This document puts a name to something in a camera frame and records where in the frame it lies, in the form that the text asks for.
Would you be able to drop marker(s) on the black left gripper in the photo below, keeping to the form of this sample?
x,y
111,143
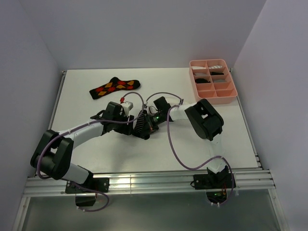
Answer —
x,y
127,129

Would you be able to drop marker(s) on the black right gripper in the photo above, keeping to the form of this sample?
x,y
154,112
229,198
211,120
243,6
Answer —
x,y
149,126

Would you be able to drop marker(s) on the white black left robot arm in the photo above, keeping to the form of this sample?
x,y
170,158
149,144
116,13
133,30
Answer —
x,y
53,154

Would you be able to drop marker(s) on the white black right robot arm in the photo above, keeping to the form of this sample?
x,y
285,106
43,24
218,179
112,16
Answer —
x,y
205,121

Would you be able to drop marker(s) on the black orange argyle sock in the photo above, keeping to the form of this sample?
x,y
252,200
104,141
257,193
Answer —
x,y
114,85

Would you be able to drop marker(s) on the black rolled sock in tray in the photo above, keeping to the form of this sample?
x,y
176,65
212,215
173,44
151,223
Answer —
x,y
201,81

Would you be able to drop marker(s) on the white rolled sock in tray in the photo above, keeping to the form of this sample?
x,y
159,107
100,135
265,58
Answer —
x,y
198,68

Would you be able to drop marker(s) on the pink compartment organizer tray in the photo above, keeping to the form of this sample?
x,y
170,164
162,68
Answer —
x,y
212,80

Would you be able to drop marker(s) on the grey rolled sock in tray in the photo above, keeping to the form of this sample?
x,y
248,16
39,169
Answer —
x,y
219,81

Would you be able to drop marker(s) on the striped white sock in tray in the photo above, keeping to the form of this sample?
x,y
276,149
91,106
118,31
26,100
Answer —
x,y
215,67

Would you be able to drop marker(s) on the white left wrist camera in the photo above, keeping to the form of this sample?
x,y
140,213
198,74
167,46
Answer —
x,y
127,106

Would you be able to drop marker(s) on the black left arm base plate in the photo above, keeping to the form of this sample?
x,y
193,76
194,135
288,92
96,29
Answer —
x,y
94,184

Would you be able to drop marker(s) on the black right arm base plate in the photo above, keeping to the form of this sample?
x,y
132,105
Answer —
x,y
213,181

